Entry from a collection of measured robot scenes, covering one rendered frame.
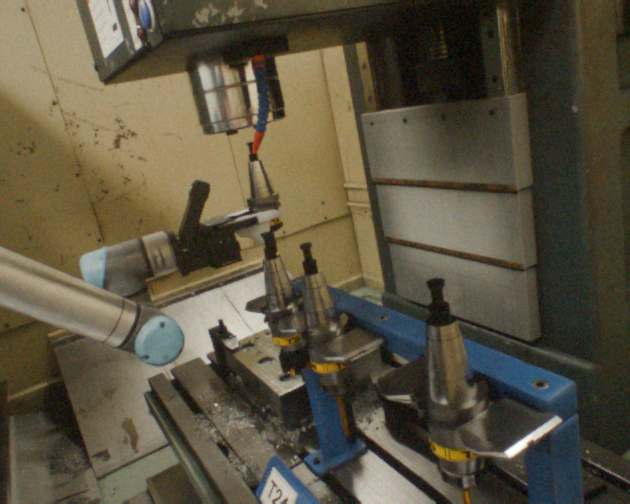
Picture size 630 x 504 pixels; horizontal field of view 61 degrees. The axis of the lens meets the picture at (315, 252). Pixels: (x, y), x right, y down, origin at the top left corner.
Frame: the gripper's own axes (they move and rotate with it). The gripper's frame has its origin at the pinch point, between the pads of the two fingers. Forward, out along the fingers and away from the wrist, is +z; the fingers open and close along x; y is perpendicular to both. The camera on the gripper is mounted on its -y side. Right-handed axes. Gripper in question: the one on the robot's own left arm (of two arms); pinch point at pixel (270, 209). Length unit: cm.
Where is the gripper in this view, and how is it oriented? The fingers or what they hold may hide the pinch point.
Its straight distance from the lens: 103.0
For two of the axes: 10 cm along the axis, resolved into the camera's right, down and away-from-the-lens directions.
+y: 2.1, 9.4, 2.8
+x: 3.8, 1.9, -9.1
